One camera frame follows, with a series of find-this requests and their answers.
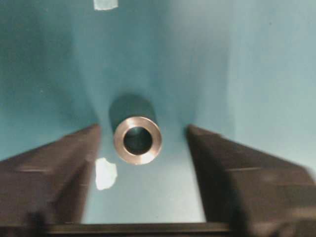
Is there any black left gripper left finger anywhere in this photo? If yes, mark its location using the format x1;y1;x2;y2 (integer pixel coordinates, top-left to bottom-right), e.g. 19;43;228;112
0;124;101;228

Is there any silver metal washer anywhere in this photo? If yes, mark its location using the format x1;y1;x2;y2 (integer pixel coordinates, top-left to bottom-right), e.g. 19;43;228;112
114;116;162;165

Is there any white tape piece far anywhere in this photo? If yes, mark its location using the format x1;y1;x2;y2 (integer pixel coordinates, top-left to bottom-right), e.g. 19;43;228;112
93;0;119;11

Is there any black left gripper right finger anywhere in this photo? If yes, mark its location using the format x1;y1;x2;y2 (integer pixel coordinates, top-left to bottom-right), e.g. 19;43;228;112
186;125;316;237

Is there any white tape piece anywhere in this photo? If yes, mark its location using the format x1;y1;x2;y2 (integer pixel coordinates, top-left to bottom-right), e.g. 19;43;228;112
95;158;118;191
93;0;119;11

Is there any white tape piece near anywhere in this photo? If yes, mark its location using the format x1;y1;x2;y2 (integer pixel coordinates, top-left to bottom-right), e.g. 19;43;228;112
95;158;118;191

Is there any teal table mat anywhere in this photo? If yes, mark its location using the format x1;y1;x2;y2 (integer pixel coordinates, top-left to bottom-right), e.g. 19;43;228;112
0;0;316;224

